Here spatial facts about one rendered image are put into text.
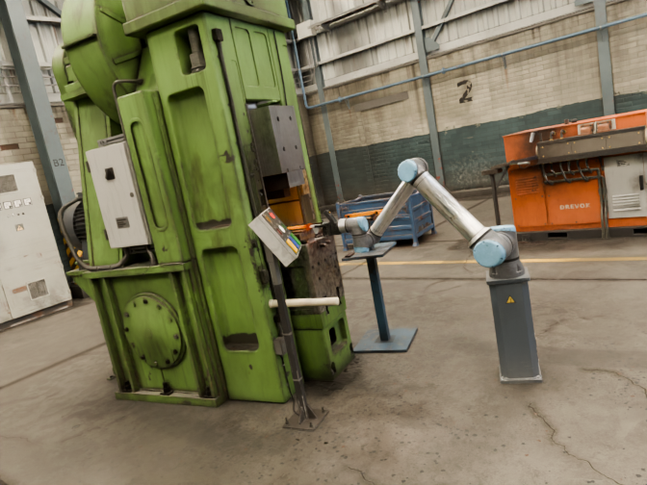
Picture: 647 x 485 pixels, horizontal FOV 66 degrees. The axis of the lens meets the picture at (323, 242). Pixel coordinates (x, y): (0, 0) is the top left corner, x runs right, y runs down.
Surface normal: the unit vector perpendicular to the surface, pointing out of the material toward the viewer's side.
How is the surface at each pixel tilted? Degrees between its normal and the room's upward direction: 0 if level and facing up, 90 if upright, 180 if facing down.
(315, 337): 89
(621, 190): 90
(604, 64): 90
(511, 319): 90
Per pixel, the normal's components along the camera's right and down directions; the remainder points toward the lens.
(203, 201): -0.44, 0.21
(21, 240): 0.78, -0.04
